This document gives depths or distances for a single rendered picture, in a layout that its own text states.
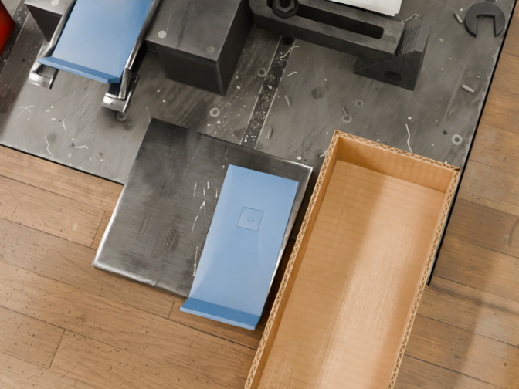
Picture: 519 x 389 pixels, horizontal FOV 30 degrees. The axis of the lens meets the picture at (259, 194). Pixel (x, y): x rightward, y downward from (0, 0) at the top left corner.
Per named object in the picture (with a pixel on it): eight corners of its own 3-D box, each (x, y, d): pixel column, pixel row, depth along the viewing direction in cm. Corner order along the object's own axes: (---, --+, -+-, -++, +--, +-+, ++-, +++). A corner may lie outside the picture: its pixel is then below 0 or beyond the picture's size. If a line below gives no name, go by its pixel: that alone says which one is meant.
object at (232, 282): (183, 316, 90) (179, 309, 87) (229, 165, 94) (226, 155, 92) (256, 335, 89) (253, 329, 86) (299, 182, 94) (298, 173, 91)
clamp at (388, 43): (250, 45, 101) (243, -2, 91) (261, 17, 101) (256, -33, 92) (388, 86, 98) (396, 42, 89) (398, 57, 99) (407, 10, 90)
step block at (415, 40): (352, 73, 99) (355, 32, 90) (361, 48, 100) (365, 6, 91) (413, 91, 98) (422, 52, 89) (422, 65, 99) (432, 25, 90)
